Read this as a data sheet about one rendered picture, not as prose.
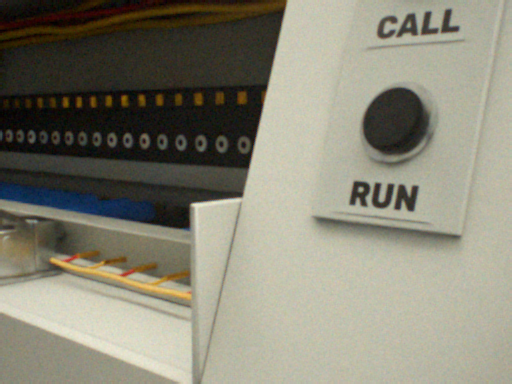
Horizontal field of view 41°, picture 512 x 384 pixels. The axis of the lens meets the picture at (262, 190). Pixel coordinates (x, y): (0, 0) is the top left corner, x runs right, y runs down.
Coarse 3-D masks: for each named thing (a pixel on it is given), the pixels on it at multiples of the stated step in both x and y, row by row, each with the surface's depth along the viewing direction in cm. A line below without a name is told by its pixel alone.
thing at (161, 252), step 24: (48, 216) 34; (72, 216) 33; (96, 216) 34; (72, 240) 32; (96, 240) 31; (120, 240) 30; (144, 240) 29; (168, 240) 28; (120, 264) 30; (144, 264) 29; (168, 264) 28; (144, 288) 26
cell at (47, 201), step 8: (16, 200) 43; (24, 200) 43; (32, 200) 44; (40, 200) 44; (48, 200) 44; (56, 200) 45; (64, 200) 45; (72, 200) 45; (80, 200) 46; (88, 200) 46
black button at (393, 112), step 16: (384, 96) 16; (400, 96) 16; (416, 96) 16; (368, 112) 16; (384, 112) 16; (400, 112) 16; (416, 112) 15; (368, 128) 16; (384, 128) 16; (400, 128) 16; (416, 128) 15; (384, 144) 16; (400, 144) 16
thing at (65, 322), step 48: (240, 192) 43; (192, 240) 18; (0, 288) 29; (48, 288) 29; (96, 288) 29; (192, 288) 18; (0, 336) 26; (48, 336) 24; (96, 336) 23; (144, 336) 23; (192, 336) 18
